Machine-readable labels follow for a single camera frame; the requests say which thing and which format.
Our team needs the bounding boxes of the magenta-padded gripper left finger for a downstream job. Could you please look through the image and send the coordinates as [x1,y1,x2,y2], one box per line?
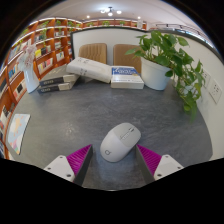
[43,143,94,187]

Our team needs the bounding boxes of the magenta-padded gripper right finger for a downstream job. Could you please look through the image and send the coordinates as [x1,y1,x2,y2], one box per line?
[134,144,185,185]

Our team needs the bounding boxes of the light grey computer mouse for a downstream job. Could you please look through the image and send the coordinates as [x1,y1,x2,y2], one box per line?
[99,122,142,163]

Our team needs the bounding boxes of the pastel cartoon print mouse pad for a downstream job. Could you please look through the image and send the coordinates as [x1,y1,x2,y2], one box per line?
[7,113,32,156]

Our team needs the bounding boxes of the white pitcher vase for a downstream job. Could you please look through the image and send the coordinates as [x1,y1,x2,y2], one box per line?
[22,64,41,94]

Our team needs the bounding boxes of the green plant in white pot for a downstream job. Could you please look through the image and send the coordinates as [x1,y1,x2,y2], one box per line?
[125,30,205,123]

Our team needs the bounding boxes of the blue and white book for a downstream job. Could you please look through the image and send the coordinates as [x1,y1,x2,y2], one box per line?
[110,65,145,90]

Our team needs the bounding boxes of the thick white book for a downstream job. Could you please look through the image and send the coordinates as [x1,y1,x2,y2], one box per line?
[65,56,113,84]

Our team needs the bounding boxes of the tan upholstered chair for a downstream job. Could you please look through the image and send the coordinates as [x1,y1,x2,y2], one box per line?
[112,43,143,74]
[78,42,108,65]

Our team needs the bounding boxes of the orange wooden shelf unit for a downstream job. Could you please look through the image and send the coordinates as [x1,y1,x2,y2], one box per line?
[0,17,148,159]

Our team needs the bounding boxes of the ceiling lights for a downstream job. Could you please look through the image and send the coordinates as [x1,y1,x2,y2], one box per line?
[99,6,123,17]

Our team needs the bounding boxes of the white wall socket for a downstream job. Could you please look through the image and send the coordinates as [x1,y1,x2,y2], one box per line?
[201,69,212,89]
[208,78,223,105]

